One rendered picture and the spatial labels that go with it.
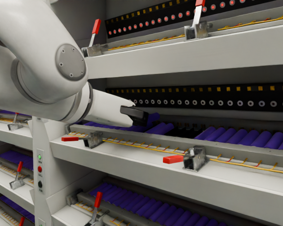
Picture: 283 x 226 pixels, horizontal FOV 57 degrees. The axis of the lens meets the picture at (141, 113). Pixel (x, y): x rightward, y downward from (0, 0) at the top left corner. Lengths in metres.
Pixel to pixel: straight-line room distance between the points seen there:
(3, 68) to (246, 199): 0.36
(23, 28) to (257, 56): 0.28
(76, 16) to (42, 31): 0.48
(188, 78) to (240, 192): 0.33
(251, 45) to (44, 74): 0.26
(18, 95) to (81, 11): 0.49
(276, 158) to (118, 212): 0.39
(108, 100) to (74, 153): 0.23
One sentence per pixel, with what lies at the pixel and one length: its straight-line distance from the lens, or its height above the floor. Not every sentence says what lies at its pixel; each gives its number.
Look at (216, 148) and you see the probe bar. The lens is 0.44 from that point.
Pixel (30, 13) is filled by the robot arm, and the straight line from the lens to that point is 0.33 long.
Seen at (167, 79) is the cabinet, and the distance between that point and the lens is 0.68.
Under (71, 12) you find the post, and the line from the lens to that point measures 0.80.
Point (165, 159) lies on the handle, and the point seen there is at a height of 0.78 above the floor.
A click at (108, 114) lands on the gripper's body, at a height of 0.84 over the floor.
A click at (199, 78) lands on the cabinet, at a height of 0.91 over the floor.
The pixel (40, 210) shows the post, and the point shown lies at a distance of 0.84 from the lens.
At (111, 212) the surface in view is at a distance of 0.69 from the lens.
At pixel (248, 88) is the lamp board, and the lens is 0.54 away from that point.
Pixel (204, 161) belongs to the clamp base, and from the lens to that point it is 0.44.
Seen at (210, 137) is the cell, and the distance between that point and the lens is 0.49.
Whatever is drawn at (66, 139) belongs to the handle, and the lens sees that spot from 0.56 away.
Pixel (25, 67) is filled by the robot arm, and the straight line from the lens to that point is 0.33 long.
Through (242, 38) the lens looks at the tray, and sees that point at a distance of 0.38.
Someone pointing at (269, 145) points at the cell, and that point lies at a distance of 0.45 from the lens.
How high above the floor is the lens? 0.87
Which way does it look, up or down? 4 degrees down
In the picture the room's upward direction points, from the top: straight up
